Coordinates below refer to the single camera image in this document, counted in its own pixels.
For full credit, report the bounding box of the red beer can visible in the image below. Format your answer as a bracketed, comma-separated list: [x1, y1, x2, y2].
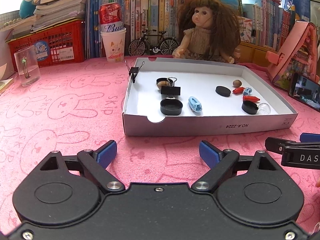
[99, 2, 124, 33]

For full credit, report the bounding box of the blue white plush at left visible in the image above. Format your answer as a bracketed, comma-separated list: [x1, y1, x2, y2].
[19, 0, 36, 19]

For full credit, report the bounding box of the row of standing books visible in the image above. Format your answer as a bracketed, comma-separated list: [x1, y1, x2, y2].
[85, 0, 312, 59]

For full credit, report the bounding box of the black smartphone playing video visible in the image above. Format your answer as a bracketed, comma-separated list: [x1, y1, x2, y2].
[289, 73, 320, 112]

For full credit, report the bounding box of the black round lid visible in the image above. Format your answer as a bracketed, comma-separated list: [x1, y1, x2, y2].
[215, 86, 231, 97]

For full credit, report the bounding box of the miniature black bicycle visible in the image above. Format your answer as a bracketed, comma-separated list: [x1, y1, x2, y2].
[128, 29, 178, 56]

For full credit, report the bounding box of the brown haired doll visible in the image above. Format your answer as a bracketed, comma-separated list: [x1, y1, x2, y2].
[172, 0, 241, 64]

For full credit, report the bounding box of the pink rabbit table cloth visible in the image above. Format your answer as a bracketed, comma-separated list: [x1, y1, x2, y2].
[1, 59, 319, 239]

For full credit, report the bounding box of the white cardboard box tray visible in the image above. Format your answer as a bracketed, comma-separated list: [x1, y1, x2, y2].
[123, 57, 297, 137]

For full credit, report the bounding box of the white cat paper cup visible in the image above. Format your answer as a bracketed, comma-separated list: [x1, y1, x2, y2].
[101, 28, 126, 62]

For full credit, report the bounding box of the small blue hair clip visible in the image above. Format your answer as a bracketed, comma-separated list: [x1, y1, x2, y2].
[188, 96, 202, 114]

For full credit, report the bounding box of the small binder clip on tray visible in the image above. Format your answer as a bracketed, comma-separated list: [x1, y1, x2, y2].
[125, 60, 145, 83]

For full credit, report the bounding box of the red crayon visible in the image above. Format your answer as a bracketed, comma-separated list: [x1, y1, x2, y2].
[242, 95, 260, 103]
[232, 87, 245, 94]

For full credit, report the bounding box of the small black round cap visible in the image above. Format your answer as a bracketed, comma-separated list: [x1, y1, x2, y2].
[160, 98, 183, 116]

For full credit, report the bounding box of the pink triangular toy case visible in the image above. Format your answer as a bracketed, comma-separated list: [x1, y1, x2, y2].
[266, 21, 319, 90]

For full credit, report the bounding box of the red plastic basket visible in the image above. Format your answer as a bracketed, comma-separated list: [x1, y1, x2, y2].
[7, 19, 85, 67]

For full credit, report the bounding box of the brown hazelnut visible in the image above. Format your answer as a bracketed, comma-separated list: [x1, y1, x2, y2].
[232, 79, 242, 88]
[157, 80, 170, 90]

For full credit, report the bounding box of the clear plastic dome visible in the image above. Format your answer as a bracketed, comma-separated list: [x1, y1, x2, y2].
[257, 103, 271, 115]

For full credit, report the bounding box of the blue bear hair clip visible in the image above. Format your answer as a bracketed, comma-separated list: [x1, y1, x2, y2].
[243, 87, 252, 95]

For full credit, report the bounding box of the black cap upward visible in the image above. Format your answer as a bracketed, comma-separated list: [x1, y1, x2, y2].
[156, 77, 173, 87]

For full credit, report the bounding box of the large black binder clip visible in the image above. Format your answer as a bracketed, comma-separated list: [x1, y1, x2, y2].
[160, 77, 181, 96]

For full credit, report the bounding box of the large black round cap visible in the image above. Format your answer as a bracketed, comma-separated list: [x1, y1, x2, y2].
[241, 100, 259, 115]

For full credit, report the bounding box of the stack of books on basket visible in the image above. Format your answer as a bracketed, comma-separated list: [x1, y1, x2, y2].
[1, 0, 87, 37]

